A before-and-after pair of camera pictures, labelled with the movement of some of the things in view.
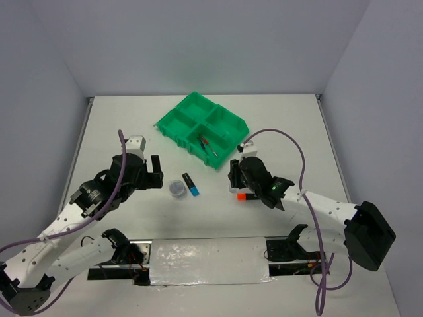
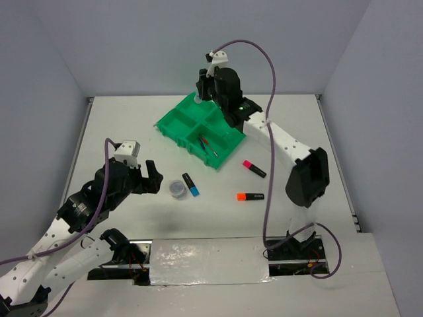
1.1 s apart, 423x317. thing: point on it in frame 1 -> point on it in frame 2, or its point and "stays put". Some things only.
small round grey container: x=177 y=189 stays put
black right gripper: x=234 y=174 -> x=202 y=84
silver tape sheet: x=203 y=261 stays put
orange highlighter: x=245 y=196 stays put
